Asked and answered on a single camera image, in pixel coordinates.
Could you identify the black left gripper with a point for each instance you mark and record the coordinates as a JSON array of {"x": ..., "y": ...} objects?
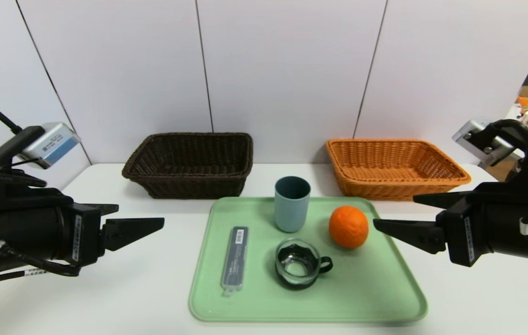
[{"x": 83, "y": 236}]

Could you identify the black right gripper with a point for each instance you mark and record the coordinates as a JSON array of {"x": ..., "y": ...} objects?
[{"x": 463, "y": 235}]

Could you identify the orange fruit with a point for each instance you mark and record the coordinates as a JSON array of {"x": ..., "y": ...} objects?
[{"x": 348, "y": 227}]

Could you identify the blue-grey plastic cup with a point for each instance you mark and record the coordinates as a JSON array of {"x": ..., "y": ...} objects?
[{"x": 291, "y": 211}]

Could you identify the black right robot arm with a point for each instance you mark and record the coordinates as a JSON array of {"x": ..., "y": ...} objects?
[{"x": 524, "y": 232}]

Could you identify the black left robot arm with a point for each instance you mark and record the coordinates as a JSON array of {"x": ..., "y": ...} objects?
[{"x": 12, "y": 232}]

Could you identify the orange wicker basket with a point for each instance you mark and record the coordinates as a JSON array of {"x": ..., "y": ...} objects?
[{"x": 392, "y": 186}]

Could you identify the dark brown wicker basket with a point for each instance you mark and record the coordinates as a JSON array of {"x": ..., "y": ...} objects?
[{"x": 189, "y": 181}]

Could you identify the light green plastic tray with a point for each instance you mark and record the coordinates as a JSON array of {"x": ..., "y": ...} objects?
[{"x": 362, "y": 284}]

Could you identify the grey clear plastic case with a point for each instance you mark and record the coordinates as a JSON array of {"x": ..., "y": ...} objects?
[{"x": 235, "y": 260}]

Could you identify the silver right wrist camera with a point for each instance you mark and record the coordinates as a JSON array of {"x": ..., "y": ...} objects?
[{"x": 471, "y": 135}]

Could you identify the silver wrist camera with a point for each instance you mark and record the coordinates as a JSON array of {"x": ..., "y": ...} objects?
[
  {"x": 50, "y": 144},
  {"x": 471, "y": 135}
]

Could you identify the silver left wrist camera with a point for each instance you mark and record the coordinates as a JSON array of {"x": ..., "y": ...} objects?
[{"x": 50, "y": 144}]

